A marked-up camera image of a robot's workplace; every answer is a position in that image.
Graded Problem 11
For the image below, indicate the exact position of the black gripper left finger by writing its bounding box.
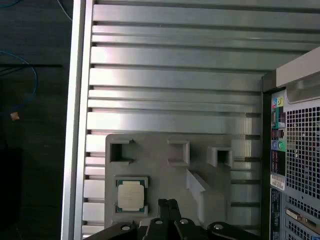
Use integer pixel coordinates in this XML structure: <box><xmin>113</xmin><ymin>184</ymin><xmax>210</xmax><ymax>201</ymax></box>
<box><xmin>87</xmin><ymin>198</ymin><xmax>173</xmax><ymax>240</ymax></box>

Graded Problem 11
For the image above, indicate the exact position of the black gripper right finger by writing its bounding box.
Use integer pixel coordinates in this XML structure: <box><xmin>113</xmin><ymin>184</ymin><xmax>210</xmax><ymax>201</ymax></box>
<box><xmin>168</xmin><ymin>198</ymin><xmax>261</xmax><ymax>240</ymax></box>

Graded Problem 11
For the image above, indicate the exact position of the CPU with silver top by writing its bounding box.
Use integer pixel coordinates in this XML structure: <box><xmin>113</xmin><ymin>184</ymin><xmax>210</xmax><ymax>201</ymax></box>
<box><xmin>114</xmin><ymin>176</ymin><xmax>149</xmax><ymax>216</ymax></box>

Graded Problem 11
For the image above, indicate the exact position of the grey parts rack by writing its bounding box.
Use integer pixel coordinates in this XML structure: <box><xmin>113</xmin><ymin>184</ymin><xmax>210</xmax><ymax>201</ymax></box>
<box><xmin>103</xmin><ymin>133</ymin><xmax>234</xmax><ymax>240</ymax></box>

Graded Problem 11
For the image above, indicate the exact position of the black PC case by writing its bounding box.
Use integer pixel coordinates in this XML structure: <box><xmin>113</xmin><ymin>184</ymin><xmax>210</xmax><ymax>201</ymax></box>
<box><xmin>261</xmin><ymin>44</ymin><xmax>320</xmax><ymax>240</ymax></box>

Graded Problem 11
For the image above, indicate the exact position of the blue network cable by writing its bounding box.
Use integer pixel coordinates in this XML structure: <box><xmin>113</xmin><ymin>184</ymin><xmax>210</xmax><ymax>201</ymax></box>
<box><xmin>0</xmin><ymin>49</ymin><xmax>39</xmax><ymax>123</ymax></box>
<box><xmin>53</xmin><ymin>0</ymin><xmax>74</xmax><ymax>21</ymax></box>

